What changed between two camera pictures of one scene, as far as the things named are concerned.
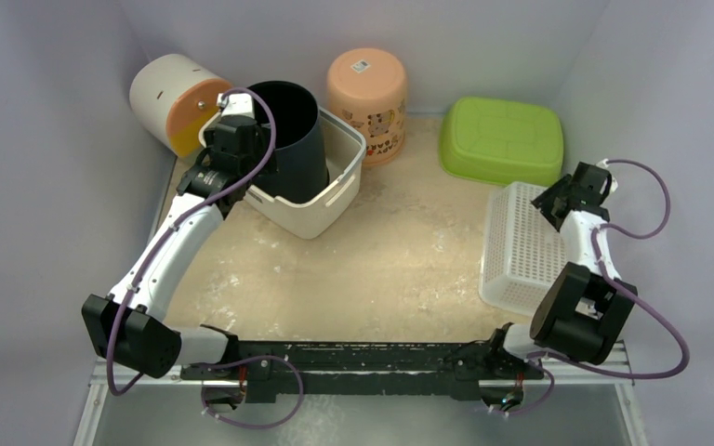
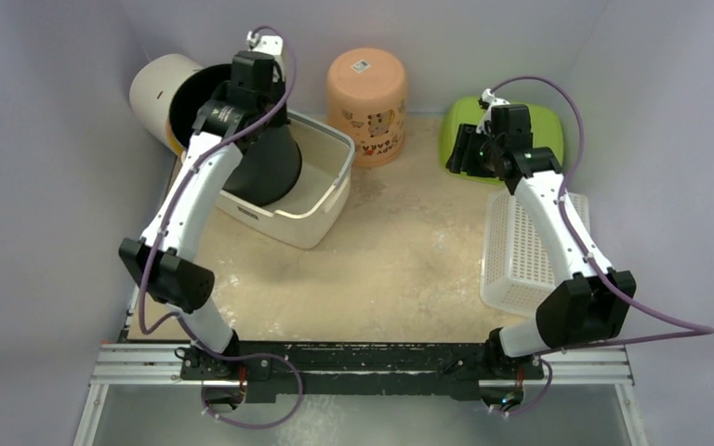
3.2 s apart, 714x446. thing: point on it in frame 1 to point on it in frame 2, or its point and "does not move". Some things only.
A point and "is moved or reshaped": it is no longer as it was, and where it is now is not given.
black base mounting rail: [444, 369] does not move
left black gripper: [263, 136] to [279, 85]
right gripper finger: [555, 203] to [464, 155]
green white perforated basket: [522, 249] does not move
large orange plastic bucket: [367, 88] does not move
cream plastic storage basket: [345, 144] is moved or reshaped
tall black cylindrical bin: [302, 176] to [271, 162]
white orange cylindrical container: [172, 98] does not move
